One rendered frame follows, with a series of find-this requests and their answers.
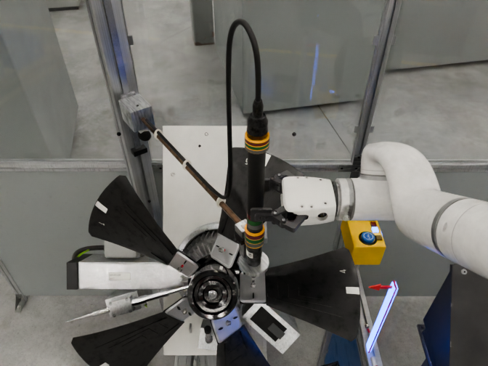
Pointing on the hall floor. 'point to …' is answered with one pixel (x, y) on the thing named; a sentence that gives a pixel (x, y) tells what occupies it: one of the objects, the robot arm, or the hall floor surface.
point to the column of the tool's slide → (137, 173)
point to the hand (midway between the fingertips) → (256, 199)
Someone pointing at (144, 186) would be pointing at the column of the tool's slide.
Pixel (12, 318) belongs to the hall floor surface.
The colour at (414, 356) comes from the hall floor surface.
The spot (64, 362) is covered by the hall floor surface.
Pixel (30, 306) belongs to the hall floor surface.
